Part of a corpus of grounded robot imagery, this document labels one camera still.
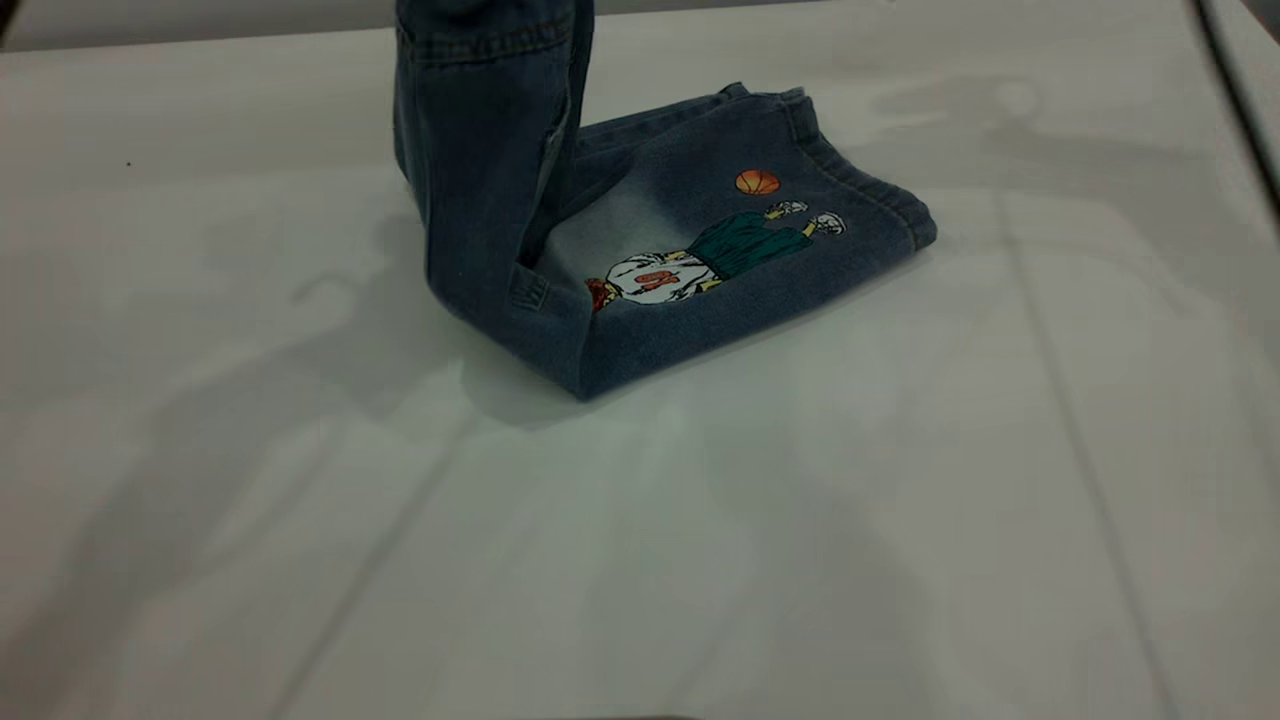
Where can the blue denim children's pants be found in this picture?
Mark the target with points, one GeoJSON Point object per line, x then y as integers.
{"type": "Point", "coordinates": [500, 150]}

